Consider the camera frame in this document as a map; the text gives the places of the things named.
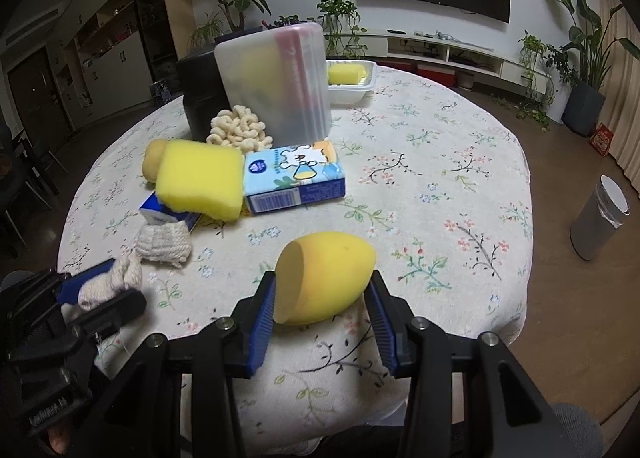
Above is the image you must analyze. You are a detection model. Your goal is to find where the beige knitted cloth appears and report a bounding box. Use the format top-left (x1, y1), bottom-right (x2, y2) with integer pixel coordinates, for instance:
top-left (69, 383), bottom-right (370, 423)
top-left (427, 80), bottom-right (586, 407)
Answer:
top-left (134, 221), bottom-right (192, 267)
top-left (78, 252), bottom-right (142, 311)

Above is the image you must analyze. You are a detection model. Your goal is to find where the blue white tissue pack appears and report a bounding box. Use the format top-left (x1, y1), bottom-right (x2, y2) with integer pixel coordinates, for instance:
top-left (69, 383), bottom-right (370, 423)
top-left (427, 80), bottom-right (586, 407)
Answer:
top-left (139, 192), bottom-right (201, 230)

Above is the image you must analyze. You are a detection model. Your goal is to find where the yellow rectangular sponge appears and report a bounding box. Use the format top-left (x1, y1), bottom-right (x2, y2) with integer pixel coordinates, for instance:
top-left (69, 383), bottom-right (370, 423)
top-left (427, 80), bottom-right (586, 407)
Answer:
top-left (328, 62), bottom-right (367, 85)
top-left (155, 139), bottom-right (244, 223)

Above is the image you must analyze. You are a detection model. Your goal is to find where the yellow egg-shaped sponge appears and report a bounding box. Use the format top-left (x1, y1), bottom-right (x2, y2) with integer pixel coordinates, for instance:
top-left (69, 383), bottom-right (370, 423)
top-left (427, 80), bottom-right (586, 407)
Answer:
top-left (273, 231), bottom-right (376, 326)

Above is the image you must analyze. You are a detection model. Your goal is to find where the blue cartoon tissue pack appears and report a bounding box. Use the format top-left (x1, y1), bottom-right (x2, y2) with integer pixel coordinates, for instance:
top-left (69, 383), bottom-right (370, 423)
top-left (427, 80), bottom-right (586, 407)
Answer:
top-left (243, 140), bottom-right (346, 214)

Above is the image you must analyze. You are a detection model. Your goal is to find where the wooden shelving cabinet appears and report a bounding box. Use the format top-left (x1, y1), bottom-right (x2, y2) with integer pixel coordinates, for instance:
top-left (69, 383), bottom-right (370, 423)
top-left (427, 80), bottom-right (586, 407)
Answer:
top-left (48, 0), bottom-right (152, 129)

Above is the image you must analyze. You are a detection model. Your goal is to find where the grey trash can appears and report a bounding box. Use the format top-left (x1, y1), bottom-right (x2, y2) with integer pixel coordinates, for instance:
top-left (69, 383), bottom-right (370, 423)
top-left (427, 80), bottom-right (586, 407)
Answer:
top-left (570, 175), bottom-right (630, 261)

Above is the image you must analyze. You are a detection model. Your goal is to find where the floral tablecloth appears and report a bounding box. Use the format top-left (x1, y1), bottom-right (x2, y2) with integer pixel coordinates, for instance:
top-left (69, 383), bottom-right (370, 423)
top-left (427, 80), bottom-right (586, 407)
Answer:
top-left (96, 68), bottom-right (533, 452)

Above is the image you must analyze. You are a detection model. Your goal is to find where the translucent plastic container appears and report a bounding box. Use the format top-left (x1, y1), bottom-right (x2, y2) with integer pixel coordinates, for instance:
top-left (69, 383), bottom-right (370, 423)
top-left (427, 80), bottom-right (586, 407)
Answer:
top-left (214, 22), bottom-right (332, 147)

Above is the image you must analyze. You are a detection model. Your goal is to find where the red bag on floor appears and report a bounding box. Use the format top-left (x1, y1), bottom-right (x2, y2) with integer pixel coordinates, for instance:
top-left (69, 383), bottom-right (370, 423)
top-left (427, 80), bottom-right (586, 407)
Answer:
top-left (589, 123), bottom-right (614, 157)

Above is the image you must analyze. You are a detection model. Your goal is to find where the large leafy plant right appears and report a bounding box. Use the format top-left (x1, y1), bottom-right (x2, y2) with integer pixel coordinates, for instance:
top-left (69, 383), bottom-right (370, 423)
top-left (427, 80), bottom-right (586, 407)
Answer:
top-left (547, 0), bottom-right (639, 137)

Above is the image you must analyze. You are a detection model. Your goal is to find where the white plastic tray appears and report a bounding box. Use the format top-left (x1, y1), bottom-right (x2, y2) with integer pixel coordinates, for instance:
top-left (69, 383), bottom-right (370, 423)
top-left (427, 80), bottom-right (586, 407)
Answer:
top-left (326, 60), bottom-right (378, 106)

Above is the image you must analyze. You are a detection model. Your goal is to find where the red storage box left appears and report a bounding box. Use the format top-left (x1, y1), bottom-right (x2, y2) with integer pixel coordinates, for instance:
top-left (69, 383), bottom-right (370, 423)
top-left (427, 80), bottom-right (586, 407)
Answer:
top-left (416, 63), bottom-right (456, 87)

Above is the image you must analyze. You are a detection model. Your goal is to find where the plant in white ribbed pot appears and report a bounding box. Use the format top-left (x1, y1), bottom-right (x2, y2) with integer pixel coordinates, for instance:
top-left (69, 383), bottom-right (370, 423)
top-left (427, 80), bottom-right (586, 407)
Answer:
top-left (270, 14), bottom-right (304, 28)

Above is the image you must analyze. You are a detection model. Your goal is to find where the small potted vine plant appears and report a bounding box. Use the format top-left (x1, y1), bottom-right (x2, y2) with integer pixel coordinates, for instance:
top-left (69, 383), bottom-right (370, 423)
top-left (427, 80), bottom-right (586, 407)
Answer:
top-left (498, 31), bottom-right (577, 132)

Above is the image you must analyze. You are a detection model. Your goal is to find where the white tv console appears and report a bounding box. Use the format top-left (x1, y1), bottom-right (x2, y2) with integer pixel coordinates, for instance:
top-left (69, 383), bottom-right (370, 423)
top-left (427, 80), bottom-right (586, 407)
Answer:
top-left (324, 32), bottom-right (554, 94)

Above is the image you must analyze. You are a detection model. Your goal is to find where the beige curtain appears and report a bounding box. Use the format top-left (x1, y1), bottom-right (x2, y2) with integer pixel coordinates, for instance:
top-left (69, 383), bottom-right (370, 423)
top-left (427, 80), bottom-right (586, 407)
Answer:
top-left (600, 0), bottom-right (640, 193)

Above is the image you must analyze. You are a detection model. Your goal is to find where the trailing green plant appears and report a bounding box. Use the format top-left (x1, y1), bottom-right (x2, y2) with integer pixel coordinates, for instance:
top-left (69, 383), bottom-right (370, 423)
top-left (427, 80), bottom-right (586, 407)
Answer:
top-left (316, 0), bottom-right (368, 60)

